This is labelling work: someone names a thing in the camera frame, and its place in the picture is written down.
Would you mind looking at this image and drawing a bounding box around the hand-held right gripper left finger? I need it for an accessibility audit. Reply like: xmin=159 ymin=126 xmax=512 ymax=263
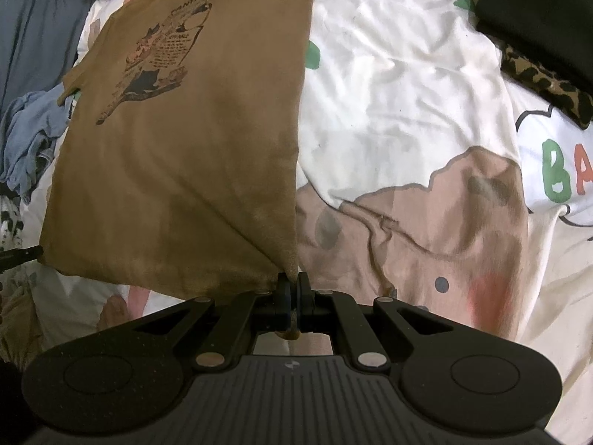
xmin=132 ymin=273 xmax=294 ymax=372

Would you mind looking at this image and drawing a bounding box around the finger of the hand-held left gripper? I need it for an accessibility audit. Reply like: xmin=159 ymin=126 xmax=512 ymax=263
xmin=0 ymin=245 xmax=44 ymax=272

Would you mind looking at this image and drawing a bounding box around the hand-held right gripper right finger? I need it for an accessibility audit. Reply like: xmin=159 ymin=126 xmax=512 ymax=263
xmin=296 ymin=273 xmax=457 ymax=372

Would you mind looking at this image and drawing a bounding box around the brown printed t-shirt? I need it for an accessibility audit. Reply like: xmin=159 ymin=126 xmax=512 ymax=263
xmin=39 ymin=0 xmax=431 ymax=340

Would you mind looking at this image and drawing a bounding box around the black spotted white cloth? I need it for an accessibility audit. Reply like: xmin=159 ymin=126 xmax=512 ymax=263
xmin=0 ymin=194 xmax=26 ymax=248

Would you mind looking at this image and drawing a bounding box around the tan cloth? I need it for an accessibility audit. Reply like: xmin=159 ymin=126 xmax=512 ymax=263
xmin=0 ymin=282 xmax=44 ymax=372

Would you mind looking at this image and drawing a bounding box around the light blue denim garment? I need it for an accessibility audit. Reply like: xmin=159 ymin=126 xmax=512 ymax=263
xmin=0 ymin=89 xmax=77 ymax=205

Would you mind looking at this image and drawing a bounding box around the white cartoon printed bedsheet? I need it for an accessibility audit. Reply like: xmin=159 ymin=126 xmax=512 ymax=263
xmin=0 ymin=0 xmax=593 ymax=445

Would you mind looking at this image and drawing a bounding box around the grey-blue bed sheet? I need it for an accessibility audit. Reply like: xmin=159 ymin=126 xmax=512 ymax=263
xmin=0 ymin=0 xmax=94 ymax=108

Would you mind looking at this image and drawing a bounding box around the leopard print cloth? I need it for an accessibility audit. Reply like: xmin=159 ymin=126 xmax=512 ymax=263
xmin=500 ymin=42 xmax=593 ymax=129

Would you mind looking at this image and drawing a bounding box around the black garment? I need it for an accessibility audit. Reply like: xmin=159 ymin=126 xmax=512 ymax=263
xmin=477 ymin=0 xmax=593 ymax=99

